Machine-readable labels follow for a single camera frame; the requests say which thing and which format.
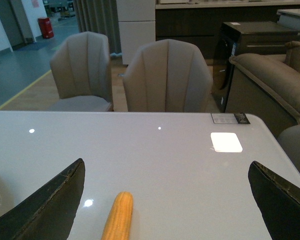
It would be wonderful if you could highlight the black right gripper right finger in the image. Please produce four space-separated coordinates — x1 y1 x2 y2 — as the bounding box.
248 161 300 240

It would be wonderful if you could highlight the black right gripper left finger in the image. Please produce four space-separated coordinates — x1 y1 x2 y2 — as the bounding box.
0 158 86 240

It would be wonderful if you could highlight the yellow corn cob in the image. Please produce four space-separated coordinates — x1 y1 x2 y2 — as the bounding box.
101 191 134 240

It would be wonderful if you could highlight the grey chair near table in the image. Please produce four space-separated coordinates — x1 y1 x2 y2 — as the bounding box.
277 124 300 173

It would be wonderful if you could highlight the label sticker on table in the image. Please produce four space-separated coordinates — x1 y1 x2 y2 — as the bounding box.
210 113 250 125

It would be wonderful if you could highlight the grey sofa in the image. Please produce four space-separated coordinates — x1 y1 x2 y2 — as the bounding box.
225 41 300 137

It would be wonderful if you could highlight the beige chair left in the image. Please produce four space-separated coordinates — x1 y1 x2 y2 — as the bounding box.
49 31 114 112

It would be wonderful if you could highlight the beige chair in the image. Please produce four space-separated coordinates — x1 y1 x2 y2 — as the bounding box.
123 39 213 113
49 31 114 112

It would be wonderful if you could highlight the black appliance cabinet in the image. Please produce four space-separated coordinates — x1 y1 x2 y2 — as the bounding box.
211 21 300 113

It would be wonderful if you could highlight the beige chair right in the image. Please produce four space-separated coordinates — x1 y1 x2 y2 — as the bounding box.
123 39 213 113

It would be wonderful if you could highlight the dark wood counter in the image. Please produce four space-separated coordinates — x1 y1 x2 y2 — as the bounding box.
155 0 300 60

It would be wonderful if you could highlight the white cabinet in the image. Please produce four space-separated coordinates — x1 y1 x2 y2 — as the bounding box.
116 0 156 65

